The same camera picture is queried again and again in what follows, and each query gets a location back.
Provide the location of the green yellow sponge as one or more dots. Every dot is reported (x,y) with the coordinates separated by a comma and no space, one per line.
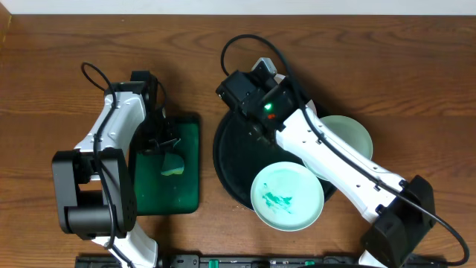
(173,164)

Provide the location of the mint plate front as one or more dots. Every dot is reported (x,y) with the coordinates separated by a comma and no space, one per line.
(287,196)

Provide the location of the pink plate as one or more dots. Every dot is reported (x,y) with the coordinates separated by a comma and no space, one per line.
(278,78)

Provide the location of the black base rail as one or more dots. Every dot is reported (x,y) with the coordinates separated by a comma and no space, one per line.
(194,261)

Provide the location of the black round tray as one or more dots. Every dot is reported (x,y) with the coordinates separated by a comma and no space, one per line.
(238,157)

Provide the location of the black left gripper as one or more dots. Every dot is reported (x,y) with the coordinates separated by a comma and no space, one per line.
(160,144)

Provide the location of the mint plate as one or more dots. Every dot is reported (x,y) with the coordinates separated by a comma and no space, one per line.
(287,196)
(352,132)

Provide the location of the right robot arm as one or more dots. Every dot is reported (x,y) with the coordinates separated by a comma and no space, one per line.
(400,212)

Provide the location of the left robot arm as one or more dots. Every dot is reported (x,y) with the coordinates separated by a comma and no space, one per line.
(93,184)

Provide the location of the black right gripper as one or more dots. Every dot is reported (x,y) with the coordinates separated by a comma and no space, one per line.
(288,84)

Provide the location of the green rectangular tray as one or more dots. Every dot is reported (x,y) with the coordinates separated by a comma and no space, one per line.
(176,194)

